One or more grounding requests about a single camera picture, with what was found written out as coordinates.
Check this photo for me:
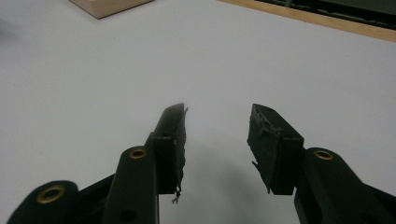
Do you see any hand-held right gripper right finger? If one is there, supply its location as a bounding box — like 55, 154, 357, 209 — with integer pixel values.
247, 103, 305, 196

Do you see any wooden table edge strip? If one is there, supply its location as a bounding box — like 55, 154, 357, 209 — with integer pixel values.
217, 0, 396, 43

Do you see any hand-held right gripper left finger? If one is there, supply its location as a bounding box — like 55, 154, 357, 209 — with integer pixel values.
145, 103, 190, 205

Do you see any wooden photo frame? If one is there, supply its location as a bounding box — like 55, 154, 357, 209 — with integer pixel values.
68, 0, 155, 21

